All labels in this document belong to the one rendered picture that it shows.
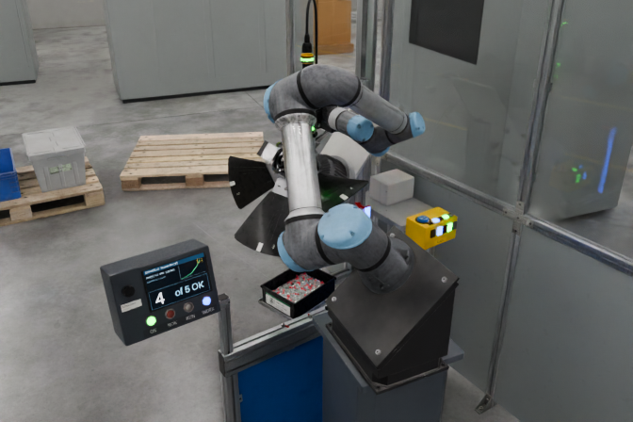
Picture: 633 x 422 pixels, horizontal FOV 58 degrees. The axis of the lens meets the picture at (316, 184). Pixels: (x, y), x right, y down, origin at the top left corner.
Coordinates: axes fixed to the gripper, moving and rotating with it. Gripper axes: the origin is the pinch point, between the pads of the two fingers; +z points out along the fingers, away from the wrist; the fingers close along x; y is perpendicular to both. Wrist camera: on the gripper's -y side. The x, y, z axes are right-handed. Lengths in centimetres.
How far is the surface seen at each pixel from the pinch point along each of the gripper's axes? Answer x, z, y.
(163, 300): -72, -45, 30
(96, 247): -42, 201, 148
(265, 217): -17.0, 0.9, 43.3
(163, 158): 44, 299, 136
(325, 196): -5.6, -21.9, 28.6
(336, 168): 14.3, -1.0, 30.4
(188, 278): -65, -44, 27
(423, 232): 21, -43, 41
